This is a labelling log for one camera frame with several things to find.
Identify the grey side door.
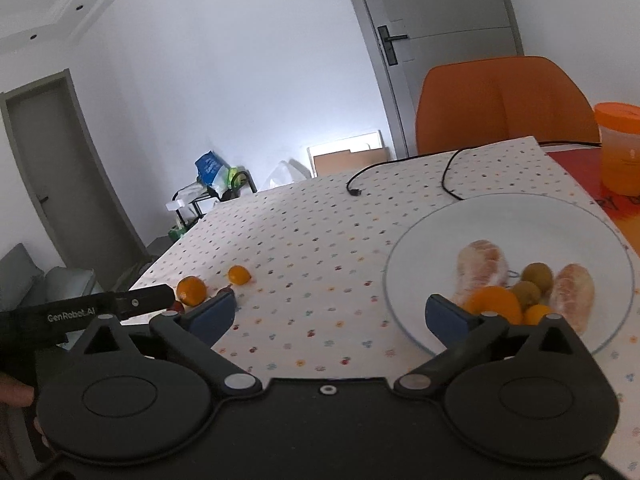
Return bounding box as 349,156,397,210
0,70,151,266

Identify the large orange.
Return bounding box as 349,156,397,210
462,285,523,326

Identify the black usb cable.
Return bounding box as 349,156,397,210
346,141,603,204

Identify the person's left hand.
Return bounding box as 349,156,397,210
0,374,51,448

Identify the short peeled pomelo segment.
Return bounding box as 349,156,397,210
550,262,597,336

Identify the medium orange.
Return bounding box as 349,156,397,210
176,276,208,307

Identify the floral printed tablecloth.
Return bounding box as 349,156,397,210
127,136,640,466

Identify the long peeled pomelo segment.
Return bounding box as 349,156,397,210
456,240,512,307

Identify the black door handle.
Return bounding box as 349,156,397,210
377,25,409,66

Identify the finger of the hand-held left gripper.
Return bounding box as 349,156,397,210
112,284,173,318

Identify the grey cushioned sofa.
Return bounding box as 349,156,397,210
0,242,98,311

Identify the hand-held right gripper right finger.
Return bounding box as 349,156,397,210
394,294,594,393

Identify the red printed table cover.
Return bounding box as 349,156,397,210
545,145,640,261

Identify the black shoe rack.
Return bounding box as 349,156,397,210
172,167,258,226

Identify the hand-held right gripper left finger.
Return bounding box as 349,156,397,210
72,290,263,397

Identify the white shallow plate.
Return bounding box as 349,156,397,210
384,194,636,356

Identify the brown cardboard sheet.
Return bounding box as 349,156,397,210
312,146,390,179

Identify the brown green kiwi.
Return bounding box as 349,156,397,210
520,262,555,291
510,281,543,308

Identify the blue white bag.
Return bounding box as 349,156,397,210
195,151,232,186

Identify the clear plastic bag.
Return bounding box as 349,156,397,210
265,159,311,192

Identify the cardboard box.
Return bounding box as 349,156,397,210
306,130,385,178

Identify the orange lidded cup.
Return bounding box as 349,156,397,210
593,102,640,197

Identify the orange chair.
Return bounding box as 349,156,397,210
415,56,601,157

